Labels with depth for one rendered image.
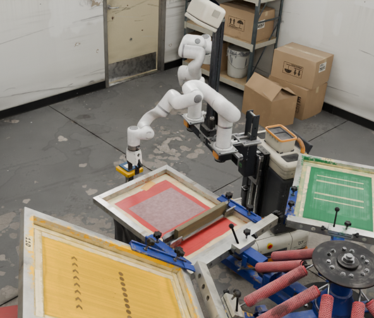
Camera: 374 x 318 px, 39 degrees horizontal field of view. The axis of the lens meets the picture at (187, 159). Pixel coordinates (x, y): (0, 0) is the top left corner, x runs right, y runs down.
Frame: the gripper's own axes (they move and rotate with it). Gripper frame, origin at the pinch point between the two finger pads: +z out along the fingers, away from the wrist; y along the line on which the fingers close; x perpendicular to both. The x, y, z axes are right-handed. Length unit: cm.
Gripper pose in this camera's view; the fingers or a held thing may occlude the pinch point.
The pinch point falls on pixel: (133, 169)
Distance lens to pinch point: 323.4
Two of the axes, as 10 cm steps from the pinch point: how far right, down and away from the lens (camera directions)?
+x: -7.2, 3.3, -6.2
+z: -0.5, 8.6, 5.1
